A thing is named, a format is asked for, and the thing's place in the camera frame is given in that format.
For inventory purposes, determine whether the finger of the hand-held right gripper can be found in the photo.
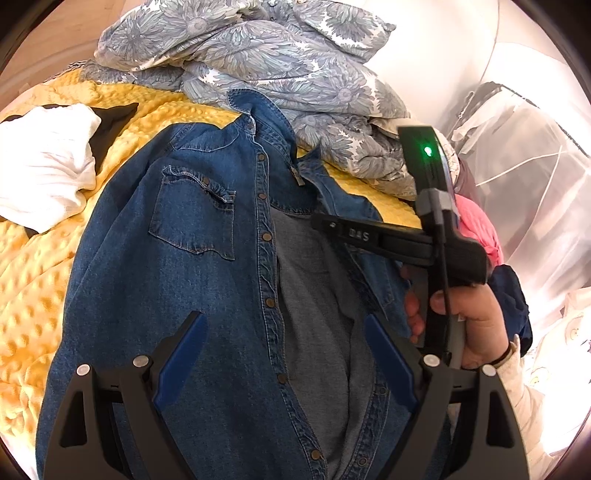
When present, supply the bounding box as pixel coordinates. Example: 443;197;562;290
310;212;435;266

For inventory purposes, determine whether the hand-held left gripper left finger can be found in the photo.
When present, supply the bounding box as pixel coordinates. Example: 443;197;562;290
44;311;208;480

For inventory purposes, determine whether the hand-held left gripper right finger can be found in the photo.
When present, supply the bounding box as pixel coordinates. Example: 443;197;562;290
364;315;529;480

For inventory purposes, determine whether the blue denim shirt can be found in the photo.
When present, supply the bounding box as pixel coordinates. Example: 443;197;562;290
34;90;458;480

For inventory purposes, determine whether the person's right forearm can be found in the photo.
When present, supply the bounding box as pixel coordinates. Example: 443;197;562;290
489;335;561;480

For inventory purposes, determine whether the person's right hand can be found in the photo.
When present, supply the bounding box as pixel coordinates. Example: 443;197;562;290
399;268;511;370

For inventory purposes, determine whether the cream floral cloth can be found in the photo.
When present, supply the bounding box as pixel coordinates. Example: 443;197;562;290
369;115;462;195

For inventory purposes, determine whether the mauve garment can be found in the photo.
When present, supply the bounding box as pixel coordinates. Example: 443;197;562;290
455;159;481;199

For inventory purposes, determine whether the white hanging garment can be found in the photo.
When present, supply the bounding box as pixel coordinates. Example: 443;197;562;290
450;92;518;153

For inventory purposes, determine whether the pink garment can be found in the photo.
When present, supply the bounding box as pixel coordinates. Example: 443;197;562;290
455;194;504;266

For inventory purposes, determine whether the white mosquito net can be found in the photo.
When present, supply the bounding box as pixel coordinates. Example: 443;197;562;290
434;0;591;462

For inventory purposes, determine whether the navy garment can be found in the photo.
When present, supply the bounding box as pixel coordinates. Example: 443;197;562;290
487;264;534;356

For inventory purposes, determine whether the yellow dotted blanket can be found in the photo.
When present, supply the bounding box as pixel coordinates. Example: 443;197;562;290
0;62;421;416

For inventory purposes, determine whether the cartoon printed net curtain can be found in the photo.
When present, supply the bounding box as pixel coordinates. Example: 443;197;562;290
526;295;591;457

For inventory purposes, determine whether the grey floral duvet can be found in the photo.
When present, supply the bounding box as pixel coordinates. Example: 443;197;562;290
81;0;439;199

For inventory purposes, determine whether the black garment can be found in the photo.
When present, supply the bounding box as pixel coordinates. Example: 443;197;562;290
0;102;139;241

